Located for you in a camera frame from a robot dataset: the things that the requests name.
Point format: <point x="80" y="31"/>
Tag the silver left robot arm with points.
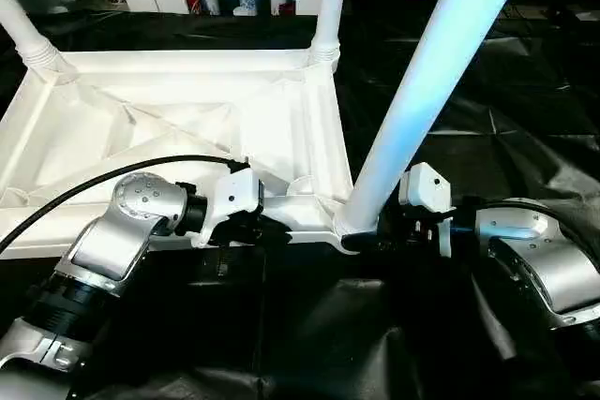
<point x="112" y="241"/>

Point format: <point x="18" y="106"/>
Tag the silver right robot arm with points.
<point x="544" y="259"/>

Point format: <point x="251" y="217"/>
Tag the black plastic mat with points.
<point x="525" y="91"/>

